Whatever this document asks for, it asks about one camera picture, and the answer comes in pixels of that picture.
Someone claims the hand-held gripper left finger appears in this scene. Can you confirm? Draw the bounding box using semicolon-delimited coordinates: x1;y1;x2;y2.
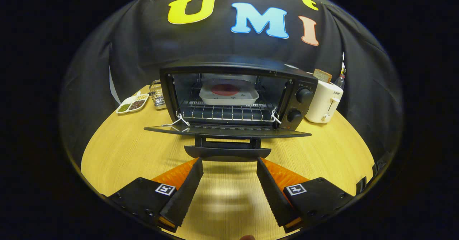
99;157;204;233

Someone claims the white rectangular dish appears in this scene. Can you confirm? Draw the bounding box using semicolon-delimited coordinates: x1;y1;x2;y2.
199;79;260;106

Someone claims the white toaster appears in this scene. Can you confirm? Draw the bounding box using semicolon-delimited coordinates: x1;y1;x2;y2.
305;80;344;124

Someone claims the pink ham slice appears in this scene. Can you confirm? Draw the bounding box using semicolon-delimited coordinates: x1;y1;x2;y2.
211;84;240;96

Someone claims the clear plastic water bottle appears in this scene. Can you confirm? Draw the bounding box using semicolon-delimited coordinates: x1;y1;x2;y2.
335;62;346;90

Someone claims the metal wire basket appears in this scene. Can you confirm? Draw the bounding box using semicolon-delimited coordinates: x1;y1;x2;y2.
149;79;166;110

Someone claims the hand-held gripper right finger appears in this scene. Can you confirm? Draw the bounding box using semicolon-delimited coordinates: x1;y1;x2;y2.
256;157;359;233

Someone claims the brown bread slice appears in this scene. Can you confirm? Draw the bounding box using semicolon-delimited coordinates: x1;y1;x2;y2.
313;69;333;84

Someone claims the black backdrop cloth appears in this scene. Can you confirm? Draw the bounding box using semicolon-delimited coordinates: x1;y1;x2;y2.
59;0;404;161

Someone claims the black toaster oven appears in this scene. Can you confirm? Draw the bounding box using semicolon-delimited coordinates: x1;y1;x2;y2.
143;55;319;163

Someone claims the metal wire oven rack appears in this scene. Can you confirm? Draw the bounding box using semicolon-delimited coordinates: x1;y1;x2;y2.
178;86;278;123

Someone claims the white divided dish with beans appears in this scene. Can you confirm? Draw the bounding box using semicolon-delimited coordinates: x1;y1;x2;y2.
116;93;150;114

